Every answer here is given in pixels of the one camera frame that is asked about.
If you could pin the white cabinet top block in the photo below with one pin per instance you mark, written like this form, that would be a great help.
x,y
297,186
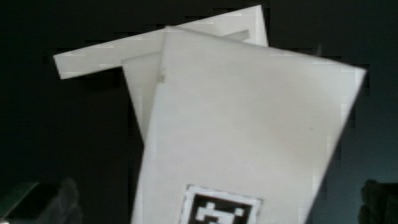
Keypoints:
x,y
249,112

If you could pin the white workspace border frame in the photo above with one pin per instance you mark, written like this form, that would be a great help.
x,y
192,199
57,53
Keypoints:
x,y
236,25

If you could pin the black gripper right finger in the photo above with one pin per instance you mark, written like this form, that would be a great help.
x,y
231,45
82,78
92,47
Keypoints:
x,y
379,209

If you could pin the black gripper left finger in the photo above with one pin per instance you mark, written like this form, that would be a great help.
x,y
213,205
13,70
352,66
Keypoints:
x,y
41,203

